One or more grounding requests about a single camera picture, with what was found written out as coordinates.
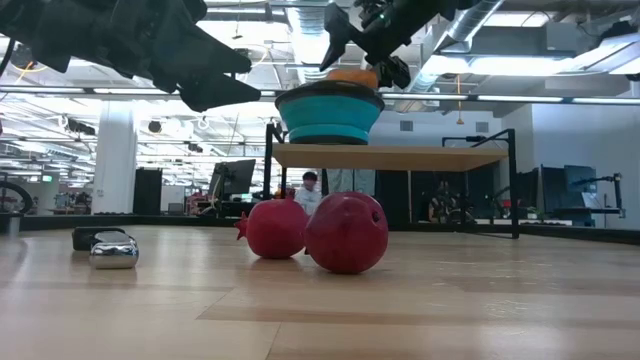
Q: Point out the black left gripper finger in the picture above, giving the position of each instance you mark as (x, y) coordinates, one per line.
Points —
(215, 92)
(200, 55)

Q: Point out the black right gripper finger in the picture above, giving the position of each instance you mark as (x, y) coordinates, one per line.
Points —
(396, 72)
(340, 30)

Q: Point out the orange toy fruit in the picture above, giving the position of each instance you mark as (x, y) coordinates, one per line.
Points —
(352, 77)

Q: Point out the red toy pomegranate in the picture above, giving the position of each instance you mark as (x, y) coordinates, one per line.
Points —
(345, 235)
(277, 230)

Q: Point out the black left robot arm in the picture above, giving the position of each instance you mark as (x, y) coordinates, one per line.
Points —
(25, 25)

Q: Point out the yellow hanging pendant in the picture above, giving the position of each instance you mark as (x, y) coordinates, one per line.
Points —
(459, 100)

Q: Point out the blue collapsible bowl grey rim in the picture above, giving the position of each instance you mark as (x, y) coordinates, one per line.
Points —
(330, 117)

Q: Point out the black computer monitor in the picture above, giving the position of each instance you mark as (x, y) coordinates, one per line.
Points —
(235, 175)

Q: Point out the wooden shelf with black legs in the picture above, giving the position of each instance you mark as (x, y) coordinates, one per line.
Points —
(390, 157)

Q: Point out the long ceiling light strip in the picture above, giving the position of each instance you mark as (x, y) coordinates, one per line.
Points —
(50, 90)
(520, 98)

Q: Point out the black cabinet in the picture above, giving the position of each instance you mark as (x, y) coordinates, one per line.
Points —
(147, 190)

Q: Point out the white room pillar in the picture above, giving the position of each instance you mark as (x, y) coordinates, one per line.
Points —
(115, 157)

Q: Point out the person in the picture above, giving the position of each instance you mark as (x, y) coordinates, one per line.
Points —
(442, 202)
(308, 192)

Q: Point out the dark blue monitor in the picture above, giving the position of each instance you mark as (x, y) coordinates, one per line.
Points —
(580, 177)

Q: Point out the silver ribbed ceiling duct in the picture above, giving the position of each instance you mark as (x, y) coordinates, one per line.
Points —
(312, 45)

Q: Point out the grey wall vent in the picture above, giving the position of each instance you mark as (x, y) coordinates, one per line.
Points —
(481, 126)
(406, 125)

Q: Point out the silver slanted ventilation duct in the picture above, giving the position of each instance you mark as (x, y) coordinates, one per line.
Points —
(477, 22)

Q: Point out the black aluminium table frame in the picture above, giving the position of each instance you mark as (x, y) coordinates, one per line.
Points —
(100, 220)

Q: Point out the grey metal post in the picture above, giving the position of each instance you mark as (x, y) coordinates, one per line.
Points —
(10, 222)

